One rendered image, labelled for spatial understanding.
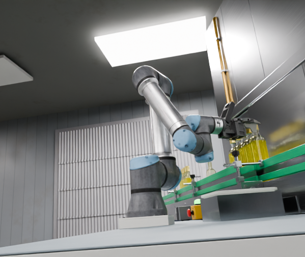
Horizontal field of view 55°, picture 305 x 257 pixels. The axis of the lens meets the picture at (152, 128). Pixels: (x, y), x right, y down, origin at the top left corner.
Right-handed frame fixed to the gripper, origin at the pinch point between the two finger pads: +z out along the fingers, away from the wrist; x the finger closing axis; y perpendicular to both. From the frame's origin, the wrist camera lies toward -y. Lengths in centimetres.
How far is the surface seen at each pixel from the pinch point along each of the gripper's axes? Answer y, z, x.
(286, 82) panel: -14.7, 8.2, 15.4
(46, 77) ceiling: -162, -60, -293
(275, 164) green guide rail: 21.8, -8.1, 14.8
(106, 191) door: -11, 43, -370
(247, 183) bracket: 27.4, -14.4, 5.2
